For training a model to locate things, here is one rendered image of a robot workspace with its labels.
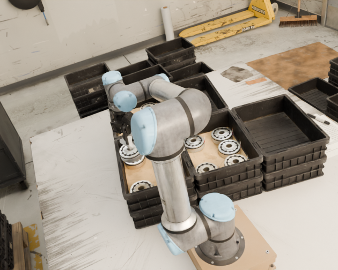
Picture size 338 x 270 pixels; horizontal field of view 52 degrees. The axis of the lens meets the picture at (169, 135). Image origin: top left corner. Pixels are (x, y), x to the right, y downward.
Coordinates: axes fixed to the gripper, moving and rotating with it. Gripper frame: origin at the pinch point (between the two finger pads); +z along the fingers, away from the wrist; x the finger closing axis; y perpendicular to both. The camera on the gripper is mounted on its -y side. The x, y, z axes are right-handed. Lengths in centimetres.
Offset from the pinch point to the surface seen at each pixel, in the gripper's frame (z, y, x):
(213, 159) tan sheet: 16.5, -27.0, -19.2
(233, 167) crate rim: 7.3, -41.6, -8.5
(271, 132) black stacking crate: 17, -45, -47
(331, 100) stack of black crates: 51, -61, -134
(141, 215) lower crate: 19.4, -11.2, 19.8
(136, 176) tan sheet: 16.4, 1.8, 3.7
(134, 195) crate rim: 7.3, -11.2, 19.8
